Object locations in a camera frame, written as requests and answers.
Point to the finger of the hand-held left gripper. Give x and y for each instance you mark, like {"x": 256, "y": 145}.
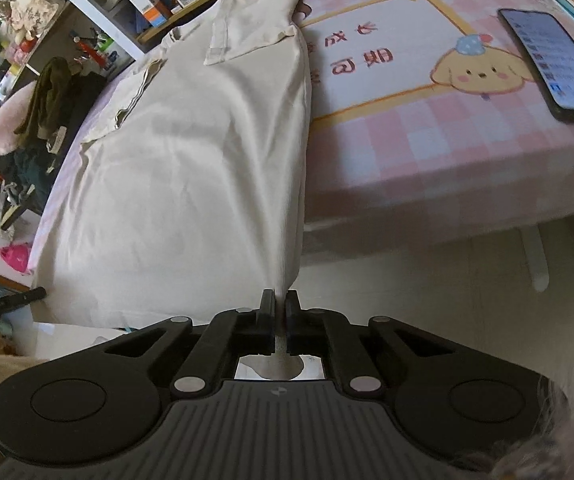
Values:
{"x": 29, "y": 294}

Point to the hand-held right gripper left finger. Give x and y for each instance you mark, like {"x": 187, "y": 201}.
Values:
{"x": 266, "y": 320}

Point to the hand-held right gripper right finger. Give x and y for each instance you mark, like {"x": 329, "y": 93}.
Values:
{"x": 294, "y": 320}

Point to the cream shirt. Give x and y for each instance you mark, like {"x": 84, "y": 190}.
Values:
{"x": 192, "y": 160}

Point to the bright pink bag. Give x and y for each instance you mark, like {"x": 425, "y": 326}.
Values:
{"x": 14, "y": 257}

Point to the dark green cloth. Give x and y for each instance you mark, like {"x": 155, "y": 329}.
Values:
{"x": 29, "y": 170}

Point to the pink fluffy cloth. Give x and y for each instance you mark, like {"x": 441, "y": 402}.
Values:
{"x": 2, "y": 125}

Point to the olive green cloth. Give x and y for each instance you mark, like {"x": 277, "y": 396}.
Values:
{"x": 49, "y": 95}

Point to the white table leg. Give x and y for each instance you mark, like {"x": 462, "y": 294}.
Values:
{"x": 537, "y": 255}

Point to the white green tub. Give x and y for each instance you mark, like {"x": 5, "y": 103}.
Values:
{"x": 112, "y": 55}

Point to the fluffy pale garment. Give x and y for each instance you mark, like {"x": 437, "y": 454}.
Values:
{"x": 542, "y": 435}

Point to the wooden bookshelf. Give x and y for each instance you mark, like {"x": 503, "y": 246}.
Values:
{"x": 87, "y": 10}

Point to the tall orange blue white box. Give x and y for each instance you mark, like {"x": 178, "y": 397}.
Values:
{"x": 147, "y": 2}

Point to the black smartphone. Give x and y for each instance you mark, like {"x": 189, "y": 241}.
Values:
{"x": 552, "y": 60}

